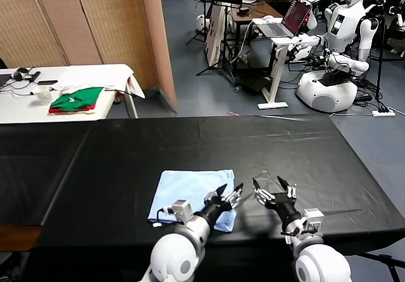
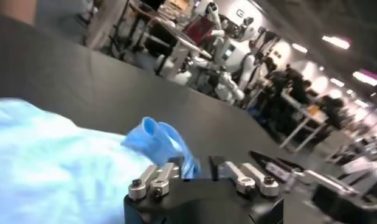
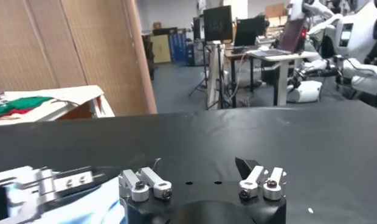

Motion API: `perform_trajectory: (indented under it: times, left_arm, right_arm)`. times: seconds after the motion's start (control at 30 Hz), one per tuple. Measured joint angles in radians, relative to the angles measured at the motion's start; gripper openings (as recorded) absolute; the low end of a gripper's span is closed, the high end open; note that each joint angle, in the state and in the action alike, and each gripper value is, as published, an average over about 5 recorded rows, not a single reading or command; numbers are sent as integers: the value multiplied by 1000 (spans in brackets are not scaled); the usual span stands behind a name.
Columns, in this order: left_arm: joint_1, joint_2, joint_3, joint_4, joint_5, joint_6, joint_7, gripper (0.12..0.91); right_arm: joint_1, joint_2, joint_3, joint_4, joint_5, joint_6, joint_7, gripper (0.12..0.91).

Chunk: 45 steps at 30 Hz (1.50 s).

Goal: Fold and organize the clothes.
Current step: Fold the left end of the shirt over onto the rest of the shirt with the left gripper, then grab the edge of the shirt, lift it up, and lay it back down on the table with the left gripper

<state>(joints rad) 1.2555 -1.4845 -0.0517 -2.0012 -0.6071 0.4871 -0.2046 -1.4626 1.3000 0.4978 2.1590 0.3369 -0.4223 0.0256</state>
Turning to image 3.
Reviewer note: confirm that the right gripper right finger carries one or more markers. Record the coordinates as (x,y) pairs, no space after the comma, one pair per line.
(261,182)

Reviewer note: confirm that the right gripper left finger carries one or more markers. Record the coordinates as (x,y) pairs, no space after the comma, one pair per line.
(146,184)

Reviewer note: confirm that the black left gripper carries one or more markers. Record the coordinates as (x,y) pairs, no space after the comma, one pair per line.
(0,202)

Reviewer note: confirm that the light blue t-shirt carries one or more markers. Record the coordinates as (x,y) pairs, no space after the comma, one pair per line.
(85,207)

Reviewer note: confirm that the white side table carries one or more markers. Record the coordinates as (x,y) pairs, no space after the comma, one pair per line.
(54,111)

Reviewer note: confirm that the red folded shirt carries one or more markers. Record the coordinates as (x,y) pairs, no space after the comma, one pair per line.
(19,112)

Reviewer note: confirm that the green folded shirt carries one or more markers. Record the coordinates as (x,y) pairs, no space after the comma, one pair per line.
(21,103)

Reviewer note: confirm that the white draped cloth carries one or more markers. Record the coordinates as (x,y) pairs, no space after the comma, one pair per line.
(82,94)

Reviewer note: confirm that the white standing desk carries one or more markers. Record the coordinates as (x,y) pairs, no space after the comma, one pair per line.
(282,76)

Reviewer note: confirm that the black tripod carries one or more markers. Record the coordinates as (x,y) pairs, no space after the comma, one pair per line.
(220,76)

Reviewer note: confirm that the white leaning board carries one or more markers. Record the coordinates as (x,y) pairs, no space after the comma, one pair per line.
(215,76)

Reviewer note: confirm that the brown wooden desk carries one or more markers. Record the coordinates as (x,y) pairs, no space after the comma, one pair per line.
(237,58)

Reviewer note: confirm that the wooden folding screen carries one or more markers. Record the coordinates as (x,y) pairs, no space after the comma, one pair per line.
(70,45)

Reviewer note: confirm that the silver laptop red screen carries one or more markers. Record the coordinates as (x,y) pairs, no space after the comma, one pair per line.
(293,36)

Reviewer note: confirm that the black monitor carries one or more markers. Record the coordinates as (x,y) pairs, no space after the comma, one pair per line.
(218,22)

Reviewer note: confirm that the white humanoid robot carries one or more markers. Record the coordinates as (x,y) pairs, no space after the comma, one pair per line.
(352,36)

